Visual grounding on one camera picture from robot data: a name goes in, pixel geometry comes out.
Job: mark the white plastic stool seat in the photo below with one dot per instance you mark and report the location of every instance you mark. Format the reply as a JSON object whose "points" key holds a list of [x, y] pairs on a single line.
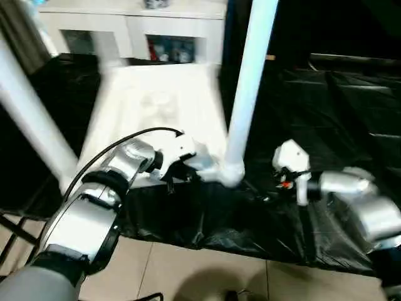
{"points": [[156, 94]]}

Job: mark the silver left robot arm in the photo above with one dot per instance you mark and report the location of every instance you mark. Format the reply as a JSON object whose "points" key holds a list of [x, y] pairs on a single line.
{"points": [[87, 219]]}

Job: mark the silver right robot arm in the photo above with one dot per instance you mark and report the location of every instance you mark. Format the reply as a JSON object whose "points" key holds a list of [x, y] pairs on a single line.
{"points": [[360, 194]]}

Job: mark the black work mat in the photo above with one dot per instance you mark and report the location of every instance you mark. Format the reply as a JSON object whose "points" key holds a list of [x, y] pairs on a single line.
{"points": [[250, 225]]}

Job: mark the dark rounded object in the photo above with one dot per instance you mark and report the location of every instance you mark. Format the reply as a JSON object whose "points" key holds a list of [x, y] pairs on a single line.
{"points": [[236, 296], [155, 297]]}

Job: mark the red packet in cabinet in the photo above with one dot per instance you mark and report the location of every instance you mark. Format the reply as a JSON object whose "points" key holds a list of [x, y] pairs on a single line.
{"points": [[152, 50]]}

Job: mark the white cabinet with glass doors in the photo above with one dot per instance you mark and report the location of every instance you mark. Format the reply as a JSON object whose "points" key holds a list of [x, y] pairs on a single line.
{"points": [[134, 22]]}

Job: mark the dark object on cabinet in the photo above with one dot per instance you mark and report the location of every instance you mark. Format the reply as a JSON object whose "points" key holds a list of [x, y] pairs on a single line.
{"points": [[156, 3]]}

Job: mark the black tripod stand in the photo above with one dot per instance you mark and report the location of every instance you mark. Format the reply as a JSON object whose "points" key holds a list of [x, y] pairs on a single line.
{"points": [[18, 233]]}

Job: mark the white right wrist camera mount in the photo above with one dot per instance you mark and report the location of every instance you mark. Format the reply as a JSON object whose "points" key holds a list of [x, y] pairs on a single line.
{"points": [[291, 156]]}

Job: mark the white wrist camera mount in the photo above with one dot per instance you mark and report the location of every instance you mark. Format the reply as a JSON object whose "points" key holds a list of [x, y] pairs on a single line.
{"points": [[183, 147], [291, 156]]}

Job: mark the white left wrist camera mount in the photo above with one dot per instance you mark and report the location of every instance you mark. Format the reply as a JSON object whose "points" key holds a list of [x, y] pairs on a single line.
{"points": [[183, 147]]}

